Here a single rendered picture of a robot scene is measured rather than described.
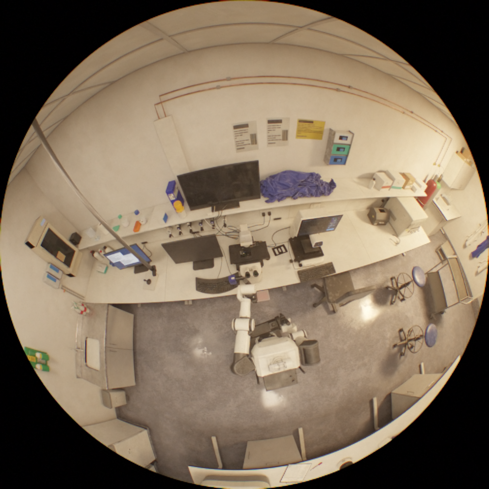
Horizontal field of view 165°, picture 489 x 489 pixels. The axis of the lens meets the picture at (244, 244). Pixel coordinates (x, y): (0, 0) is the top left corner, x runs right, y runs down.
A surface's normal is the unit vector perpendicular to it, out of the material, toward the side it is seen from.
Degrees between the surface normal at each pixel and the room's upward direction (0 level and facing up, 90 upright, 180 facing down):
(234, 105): 90
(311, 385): 0
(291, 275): 0
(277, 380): 18
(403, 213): 90
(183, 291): 0
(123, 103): 90
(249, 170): 86
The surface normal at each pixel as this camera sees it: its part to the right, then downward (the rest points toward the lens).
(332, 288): -0.09, -0.54
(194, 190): 0.13, 0.79
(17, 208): 0.99, -0.16
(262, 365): 0.01, -0.28
